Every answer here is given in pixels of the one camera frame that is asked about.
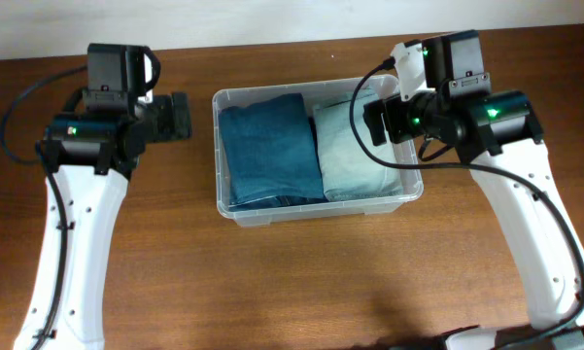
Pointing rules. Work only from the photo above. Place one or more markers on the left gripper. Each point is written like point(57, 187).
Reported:
point(176, 115)

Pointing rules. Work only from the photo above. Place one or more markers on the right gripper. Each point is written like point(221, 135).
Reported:
point(391, 125)

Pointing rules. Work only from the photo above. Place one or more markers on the light blue jeans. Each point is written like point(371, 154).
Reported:
point(347, 172)

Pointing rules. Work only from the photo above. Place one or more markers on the dark blue jeans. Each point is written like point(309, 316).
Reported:
point(271, 155)

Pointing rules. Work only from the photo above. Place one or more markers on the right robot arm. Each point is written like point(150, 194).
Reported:
point(445, 95)

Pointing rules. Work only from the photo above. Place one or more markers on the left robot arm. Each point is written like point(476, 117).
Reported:
point(88, 153)

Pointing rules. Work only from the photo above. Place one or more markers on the clear plastic storage container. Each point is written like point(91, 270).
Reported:
point(313, 92)

